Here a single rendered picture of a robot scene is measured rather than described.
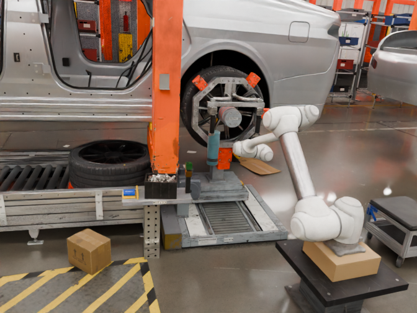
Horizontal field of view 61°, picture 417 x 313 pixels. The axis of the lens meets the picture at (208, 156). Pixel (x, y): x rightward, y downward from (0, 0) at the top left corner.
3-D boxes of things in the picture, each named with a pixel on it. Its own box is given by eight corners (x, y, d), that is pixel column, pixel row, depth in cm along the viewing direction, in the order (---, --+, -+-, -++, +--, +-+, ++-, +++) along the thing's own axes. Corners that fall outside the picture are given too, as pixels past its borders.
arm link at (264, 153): (269, 143, 261) (252, 141, 257) (277, 150, 247) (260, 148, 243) (265, 157, 264) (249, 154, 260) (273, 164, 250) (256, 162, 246)
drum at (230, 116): (233, 120, 278) (235, 103, 273) (241, 128, 259) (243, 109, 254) (216, 120, 275) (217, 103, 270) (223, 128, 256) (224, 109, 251)
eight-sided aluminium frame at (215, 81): (254, 145, 290) (262, 77, 271) (257, 147, 284) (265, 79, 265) (190, 145, 277) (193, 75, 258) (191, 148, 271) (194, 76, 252)
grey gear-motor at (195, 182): (190, 194, 308) (192, 156, 296) (200, 218, 270) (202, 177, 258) (170, 195, 304) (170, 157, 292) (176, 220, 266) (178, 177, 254)
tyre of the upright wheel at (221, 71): (201, 50, 278) (165, 123, 293) (208, 52, 257) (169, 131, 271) (268, 87, 301) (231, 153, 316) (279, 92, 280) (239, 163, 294)
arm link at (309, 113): (303, 113, 217) (284, 114, 213) (320, 99, 201) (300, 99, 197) (309, 133, 213) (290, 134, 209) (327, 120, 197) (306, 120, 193)
